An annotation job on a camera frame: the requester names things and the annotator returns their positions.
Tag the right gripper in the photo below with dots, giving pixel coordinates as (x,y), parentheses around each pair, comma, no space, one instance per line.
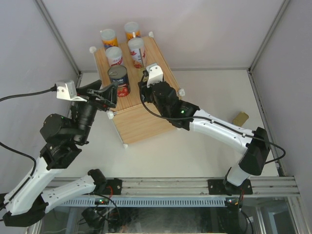
(145,91)

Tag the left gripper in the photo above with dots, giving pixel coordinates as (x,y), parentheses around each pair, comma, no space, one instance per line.
(108,94)

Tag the dark tomato tin can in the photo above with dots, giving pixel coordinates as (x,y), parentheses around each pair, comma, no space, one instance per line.
(119,73)

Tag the pink red porridge can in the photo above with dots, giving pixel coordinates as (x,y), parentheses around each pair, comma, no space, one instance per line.
(114,56)

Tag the pink porridge can clear lid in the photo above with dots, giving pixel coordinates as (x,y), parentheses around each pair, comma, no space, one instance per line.
(138,52)

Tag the yellow porridge can with spoon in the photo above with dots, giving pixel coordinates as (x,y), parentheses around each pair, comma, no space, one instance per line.
(132,30)

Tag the rectangular fish tin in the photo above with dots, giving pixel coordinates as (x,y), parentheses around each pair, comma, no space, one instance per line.
(145,76)

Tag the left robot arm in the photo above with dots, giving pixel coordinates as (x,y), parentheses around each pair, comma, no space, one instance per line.
(64,136)

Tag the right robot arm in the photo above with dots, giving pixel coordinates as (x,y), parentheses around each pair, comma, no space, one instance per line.
(252,145)

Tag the wooden cube cabinet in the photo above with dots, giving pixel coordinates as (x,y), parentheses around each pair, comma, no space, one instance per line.
(130,118)

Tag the rectangular blue gold tin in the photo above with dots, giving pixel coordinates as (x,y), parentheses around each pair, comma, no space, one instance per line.
(240,119)

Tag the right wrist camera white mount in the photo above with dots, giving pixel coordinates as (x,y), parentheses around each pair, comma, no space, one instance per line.
(155,74)

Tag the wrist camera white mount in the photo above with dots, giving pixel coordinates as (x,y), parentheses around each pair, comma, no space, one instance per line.
(66,90)
(155,74)

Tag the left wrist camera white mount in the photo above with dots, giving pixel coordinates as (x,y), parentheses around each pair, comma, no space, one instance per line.
(66,90)

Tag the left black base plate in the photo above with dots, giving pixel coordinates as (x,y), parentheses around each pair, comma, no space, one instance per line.
(113,187)

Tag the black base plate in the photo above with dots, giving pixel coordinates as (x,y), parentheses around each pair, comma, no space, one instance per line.
(113,187)
(221,187)

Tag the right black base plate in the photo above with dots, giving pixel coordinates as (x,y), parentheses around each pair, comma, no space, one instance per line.
(221,187)

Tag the blue slotted cable duct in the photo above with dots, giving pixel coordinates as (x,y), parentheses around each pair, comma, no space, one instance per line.
(144,202)

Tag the aluminium mounting rail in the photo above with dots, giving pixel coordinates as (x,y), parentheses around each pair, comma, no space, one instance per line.
(198,186)

